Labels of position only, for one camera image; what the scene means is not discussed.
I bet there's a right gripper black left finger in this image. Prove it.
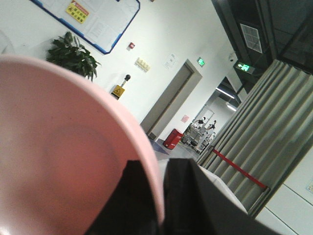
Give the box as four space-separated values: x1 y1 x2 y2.
86 161 159 235

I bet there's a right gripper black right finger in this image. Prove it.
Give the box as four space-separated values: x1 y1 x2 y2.
164 158 276 235

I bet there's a pink bowl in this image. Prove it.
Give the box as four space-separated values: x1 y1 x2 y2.
0 55 164 235

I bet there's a red barrier belt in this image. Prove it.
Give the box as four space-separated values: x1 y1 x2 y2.
212 149 268 189

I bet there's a red bin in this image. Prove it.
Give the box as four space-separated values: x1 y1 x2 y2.
163 129 183 150

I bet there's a dark floor mat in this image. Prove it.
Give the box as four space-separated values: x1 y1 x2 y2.
149 140 170 155

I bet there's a grey folding curtain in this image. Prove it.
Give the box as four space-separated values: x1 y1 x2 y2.
197 60 313 216

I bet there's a grey door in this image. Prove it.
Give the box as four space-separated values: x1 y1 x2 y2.
140 59 202 141

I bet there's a green exit sign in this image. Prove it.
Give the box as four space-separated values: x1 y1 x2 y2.
197 57 205 67

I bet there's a green potted plant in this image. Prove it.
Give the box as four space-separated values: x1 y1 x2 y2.
46 31 100 81

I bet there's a blue framed notice board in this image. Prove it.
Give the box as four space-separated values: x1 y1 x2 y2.
33 0 140 54

